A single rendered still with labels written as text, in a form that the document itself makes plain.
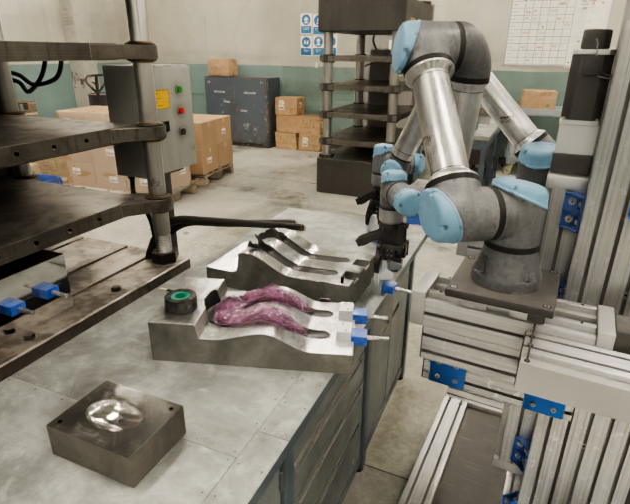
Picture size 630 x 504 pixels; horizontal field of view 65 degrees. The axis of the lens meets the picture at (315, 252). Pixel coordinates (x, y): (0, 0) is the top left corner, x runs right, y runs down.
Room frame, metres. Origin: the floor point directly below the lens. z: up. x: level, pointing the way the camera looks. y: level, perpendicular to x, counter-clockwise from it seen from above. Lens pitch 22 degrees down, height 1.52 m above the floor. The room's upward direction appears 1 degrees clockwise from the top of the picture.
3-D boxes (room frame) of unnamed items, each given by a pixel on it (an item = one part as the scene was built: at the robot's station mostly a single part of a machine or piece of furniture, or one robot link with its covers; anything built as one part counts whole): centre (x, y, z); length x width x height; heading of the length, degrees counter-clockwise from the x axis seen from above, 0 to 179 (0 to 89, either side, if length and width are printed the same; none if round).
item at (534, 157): (1.47, -0.67, 1.20); 0.13 x 0.12 x 0.14; 150
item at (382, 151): (1.85, -0.26, 1.15); 0.09 x 0.08 x 0.11; 60
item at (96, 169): (5.35, 2.06, 0.47); 1.22 x 0.80 x 0.94; 70
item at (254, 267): (1.50, 0.08, 0.87); 0.50 x 0.26 x 0.14; 67
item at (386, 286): (1.40, -0.25, 0.83); 0.13 x 0.05 x 0.05; 61
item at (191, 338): (1.14, 0.14, 0.86); 0.50 x 0.26 x 0.11; 84
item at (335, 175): (6.09, -0.73, 1.03); 1.54 x 0.94 x 2.06; 156
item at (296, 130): (8.31, 0.24, 0.42); 0.86 x 0.33 x 0.83; 66
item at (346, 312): (1.17, -0.13, 0.86); 0.13 x 0.05 x 0.05; 84
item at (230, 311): (1.14, 0.14, 0.90); 0.26 x 0.18 x 0.08; 84
